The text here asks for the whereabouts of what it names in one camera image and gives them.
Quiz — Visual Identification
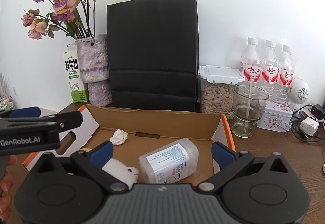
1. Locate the clear plastic bottle white label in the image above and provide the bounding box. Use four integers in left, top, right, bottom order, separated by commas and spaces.
138, 138, 199, 184

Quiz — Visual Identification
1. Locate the clear glass cup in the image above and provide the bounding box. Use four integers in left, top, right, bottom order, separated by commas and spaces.
231, 83, 269, 138

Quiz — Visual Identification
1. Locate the water bottle middle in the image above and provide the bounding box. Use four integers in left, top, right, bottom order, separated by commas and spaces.
260, 40, 279, 99

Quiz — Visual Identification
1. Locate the milk carton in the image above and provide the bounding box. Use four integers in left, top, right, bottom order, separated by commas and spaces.
63, 43, 89, 102

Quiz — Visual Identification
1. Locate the water bottle left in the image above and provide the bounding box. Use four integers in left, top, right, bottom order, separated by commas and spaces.
240, 37, 262, 84

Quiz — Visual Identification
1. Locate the white tissue ball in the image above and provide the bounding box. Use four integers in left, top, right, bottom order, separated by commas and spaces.
110, 129, 128, 145

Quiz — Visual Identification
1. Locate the purple ceramic vase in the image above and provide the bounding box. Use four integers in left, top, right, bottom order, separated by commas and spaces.
76, 34, 112, 106

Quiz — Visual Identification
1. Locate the water bottle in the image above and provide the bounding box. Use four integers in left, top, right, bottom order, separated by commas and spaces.
240, 37, 262, 84
275, 45, 295, 103
260, 40, 279, 99

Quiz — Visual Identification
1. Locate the person left hand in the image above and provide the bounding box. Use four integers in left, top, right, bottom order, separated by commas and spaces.
0, 170, 13, 222

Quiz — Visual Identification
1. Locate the black paper bag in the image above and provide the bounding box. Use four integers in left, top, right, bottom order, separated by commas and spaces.
107, 0, 199, 111

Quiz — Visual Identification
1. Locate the dried pink roses bouquet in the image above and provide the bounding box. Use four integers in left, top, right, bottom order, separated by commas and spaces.
21, 0, 97, 40

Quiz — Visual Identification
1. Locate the white power adapter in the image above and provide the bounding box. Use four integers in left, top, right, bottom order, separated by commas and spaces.
299, 117, 319, 137

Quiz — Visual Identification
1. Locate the white floral tin box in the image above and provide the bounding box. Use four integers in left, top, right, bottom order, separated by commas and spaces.
257, 101, 293, 133

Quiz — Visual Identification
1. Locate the red cardboard box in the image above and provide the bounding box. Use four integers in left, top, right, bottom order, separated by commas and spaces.
21, 103, 236, 186

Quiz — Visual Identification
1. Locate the white round speaker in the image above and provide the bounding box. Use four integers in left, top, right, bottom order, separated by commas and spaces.
289, 78, 310, 110

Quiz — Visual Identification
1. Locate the water bottle right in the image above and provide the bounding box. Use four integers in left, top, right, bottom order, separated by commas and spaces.
275, 45, 295, 103

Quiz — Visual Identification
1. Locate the seed container white lid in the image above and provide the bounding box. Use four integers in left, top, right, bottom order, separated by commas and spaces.
198, 65, 244, 120

